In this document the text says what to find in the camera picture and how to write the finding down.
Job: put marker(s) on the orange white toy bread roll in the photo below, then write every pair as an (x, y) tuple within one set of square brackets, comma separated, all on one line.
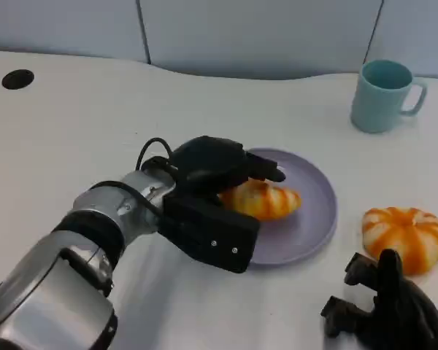
[(405, 233), (266, 202)]

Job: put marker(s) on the pale blue desk partition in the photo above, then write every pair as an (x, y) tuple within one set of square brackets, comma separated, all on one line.
[(241, 33)]

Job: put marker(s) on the pale green mug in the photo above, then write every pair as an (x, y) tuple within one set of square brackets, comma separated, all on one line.
[(374, 105)]

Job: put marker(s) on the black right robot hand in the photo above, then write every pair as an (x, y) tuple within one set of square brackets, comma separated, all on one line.
[(398, 313)]

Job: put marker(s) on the lilac plate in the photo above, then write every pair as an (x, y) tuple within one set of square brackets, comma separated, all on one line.
[(314, 204)]

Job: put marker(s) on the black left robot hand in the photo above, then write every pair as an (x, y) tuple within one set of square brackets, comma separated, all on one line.
[(211, 164)]

